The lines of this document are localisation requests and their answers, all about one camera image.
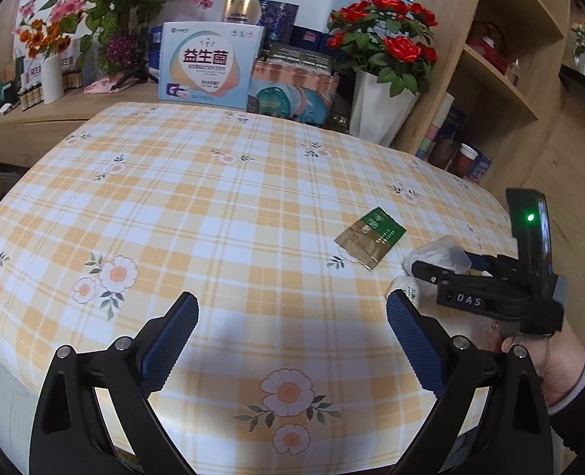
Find clear plastic wrapper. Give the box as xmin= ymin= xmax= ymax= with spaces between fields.
xmin=386 ymin=236 xmax=471 ymax=308

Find green brown snack packet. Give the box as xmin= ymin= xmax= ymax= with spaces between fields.
xmin=335 ymin=207 xmax=406 ymax=271

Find person's right hand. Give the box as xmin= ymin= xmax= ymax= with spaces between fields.
xmin=500 ymin=321 xmax=585 ymax=407

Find red cup on shelf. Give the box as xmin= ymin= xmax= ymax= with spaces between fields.
xmin=448 ymin=142 xmax=479 ymax=178

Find stacked pastel cups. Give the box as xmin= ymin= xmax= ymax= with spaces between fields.
xmin=416 ymin=92 xmax=454 ymax=159

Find yellow plaid floral tablecloth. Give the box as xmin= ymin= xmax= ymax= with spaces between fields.
xmin=0 ymin=103 xmax=516 ymax=474

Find wooden shelf unit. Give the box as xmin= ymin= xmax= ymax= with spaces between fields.
xmin=392 ymin=0 xmax=577 ymax=204

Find red rose bouquet white vase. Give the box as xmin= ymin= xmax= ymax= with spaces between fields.
xmin=327 ymin=0 xmax=437 ymax=147

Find pink teal packaged box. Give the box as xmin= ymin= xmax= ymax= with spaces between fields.
xmin=247 ymin=60 xmax=339 ymax=125

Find dark green card box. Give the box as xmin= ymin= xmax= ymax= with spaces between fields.
xmin=267 ymin=43 xmax=333 ymax=73

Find dark blue glitter box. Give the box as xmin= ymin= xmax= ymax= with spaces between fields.
xmin=257 ymin=0 xmax=299 ymax=49

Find light blue probiotic box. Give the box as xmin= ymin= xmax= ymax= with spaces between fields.
xmin=158 ymin=21 xmax=263 ymax=110

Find orange flowers white vase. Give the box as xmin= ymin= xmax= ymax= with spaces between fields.
xmin=18 ymin=18 xmax=71 ymax=104

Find gold silver box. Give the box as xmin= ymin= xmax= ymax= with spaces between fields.
xmin=222 ymin=0 xmax=262 ymax=26

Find pink blossom flower arrangement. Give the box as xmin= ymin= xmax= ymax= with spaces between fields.
xmin=15 ymin=0 xmax=214 ymax=89

